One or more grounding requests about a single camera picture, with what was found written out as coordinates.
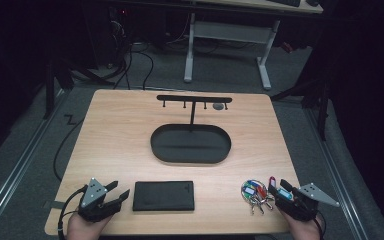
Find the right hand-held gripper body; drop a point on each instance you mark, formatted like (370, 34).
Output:
(298, 206)

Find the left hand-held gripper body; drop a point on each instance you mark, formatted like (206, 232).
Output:
(93, 200)

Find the bunch of keys with coloured tags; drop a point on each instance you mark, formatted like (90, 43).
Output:
(255, 195)

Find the black key stand with tray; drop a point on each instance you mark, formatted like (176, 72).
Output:
(190, 145)

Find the person's right hand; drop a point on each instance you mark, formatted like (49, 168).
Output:
(305, 230)

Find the person's left hand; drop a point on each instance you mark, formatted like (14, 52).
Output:
(83, 230)

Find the grey tape strip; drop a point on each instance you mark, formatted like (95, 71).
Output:
(54, 205)

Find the black metal stand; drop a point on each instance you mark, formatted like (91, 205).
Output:
(50, 86)
(321, 110)

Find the grey round table cap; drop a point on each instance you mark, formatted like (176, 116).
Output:
(218, 106)

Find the small red object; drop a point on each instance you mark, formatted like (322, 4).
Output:
(287, 47)

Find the white-legged wooden desk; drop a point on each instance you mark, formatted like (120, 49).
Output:
(230, 31)

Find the black keyboard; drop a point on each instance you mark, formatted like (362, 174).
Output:
(285, 2)

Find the black computer mouse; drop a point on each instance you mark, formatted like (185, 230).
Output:
(312, 2)

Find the metal floor rail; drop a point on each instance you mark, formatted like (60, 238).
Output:
(338, 180)
(20, 166)

